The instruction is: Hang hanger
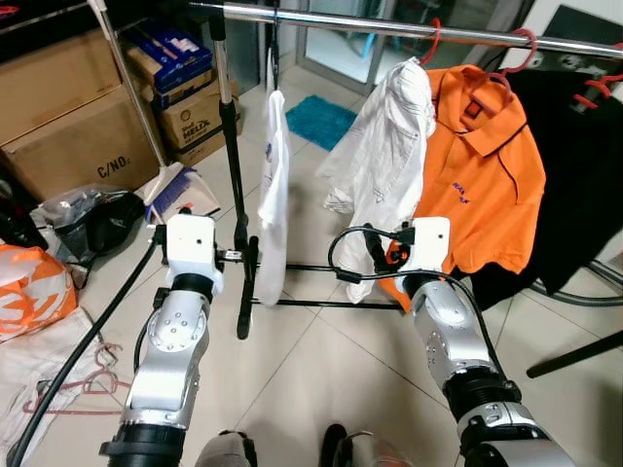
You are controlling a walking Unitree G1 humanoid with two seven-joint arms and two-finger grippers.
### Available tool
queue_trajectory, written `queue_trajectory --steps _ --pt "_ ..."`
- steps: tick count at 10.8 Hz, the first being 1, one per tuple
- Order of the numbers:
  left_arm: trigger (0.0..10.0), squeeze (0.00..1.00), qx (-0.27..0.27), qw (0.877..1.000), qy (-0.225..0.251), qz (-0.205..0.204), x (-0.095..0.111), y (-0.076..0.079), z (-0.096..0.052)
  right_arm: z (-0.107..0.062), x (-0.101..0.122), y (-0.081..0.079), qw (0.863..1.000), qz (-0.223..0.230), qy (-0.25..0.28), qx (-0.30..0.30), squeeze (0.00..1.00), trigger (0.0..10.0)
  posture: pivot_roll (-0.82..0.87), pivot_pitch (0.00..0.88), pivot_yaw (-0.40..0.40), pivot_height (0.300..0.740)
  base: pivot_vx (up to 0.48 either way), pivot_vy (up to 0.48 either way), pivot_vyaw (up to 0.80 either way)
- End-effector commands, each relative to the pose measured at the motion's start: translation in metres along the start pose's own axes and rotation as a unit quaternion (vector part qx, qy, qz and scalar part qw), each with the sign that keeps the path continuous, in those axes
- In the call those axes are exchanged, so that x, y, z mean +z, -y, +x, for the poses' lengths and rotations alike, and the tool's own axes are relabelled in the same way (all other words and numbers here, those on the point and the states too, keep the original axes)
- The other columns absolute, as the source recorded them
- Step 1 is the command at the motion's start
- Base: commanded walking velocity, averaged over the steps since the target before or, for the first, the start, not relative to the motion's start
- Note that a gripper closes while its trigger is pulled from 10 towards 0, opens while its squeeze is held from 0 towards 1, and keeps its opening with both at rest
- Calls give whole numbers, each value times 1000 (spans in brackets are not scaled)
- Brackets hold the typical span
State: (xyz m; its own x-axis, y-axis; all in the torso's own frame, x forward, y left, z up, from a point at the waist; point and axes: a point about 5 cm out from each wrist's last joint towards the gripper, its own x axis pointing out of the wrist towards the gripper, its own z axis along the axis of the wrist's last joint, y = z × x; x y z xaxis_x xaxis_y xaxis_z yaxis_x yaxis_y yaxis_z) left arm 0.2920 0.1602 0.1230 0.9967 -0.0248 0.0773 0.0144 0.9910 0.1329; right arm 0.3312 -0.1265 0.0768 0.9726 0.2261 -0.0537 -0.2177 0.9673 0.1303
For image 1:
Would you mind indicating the blue carton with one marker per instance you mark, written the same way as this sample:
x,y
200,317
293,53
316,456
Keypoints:
x,y
170,53

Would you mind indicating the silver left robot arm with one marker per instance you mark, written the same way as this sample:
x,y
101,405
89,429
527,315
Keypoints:
x,y
170,341

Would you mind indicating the plain cardboard box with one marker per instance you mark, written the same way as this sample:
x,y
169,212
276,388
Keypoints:
x,y
49,83

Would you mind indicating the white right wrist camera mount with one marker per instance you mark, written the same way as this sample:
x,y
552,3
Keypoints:
x,y
423,243

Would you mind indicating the Helix cardboard box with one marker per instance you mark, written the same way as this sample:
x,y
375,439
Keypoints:
x,y
200,117

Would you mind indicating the white T-shirt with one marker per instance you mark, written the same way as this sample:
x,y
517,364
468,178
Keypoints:
x,y
273,195

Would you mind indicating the orange polo shirt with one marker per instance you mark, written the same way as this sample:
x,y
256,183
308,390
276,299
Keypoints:
x,y
487,175

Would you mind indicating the steel and black clothes rack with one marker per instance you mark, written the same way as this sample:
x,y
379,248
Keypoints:
x,y
292,17

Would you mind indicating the black plastic bag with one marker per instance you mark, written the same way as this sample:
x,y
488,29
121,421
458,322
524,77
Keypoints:
x,y
92,229

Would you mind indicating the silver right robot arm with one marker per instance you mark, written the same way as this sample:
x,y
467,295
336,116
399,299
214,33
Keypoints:
x,y
448,331

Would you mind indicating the robot left leg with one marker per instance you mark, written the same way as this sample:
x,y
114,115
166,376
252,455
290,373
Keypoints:
x,y
226,449

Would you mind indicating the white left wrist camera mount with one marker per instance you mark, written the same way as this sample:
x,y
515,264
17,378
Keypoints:
x,y
190,243

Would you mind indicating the black clothes hanger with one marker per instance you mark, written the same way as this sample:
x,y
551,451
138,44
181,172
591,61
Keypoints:
x,y
274,49

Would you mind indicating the black shirt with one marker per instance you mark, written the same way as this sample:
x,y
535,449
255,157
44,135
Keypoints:
x,y
574,195

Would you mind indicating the orange plastic bag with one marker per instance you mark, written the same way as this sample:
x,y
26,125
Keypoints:
x,y
34,292

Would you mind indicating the black metal bar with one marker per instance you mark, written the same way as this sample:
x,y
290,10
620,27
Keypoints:
x,y
574,355

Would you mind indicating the white cloth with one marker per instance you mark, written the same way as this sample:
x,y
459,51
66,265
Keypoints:
x,y
39,379

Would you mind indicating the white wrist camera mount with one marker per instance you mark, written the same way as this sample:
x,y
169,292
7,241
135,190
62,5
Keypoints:
x,y
190,243
423,243

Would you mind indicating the teal floor mat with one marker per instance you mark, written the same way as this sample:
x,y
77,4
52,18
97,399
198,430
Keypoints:
x,y
321,122

